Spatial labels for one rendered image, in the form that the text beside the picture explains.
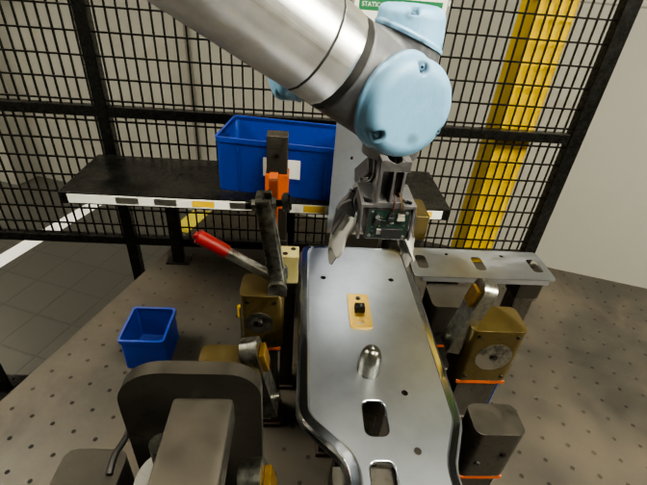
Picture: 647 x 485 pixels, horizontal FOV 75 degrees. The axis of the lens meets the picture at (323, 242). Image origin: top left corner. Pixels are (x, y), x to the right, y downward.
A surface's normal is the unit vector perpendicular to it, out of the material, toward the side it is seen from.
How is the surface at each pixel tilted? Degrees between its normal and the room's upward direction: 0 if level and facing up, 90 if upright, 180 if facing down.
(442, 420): 0
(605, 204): 90
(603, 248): 90
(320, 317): 0
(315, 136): 90
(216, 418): 0
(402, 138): 90
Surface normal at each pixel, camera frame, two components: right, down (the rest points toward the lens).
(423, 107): 0.37, 0.54
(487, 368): 0.04, 0.56
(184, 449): 0.07, -0.83
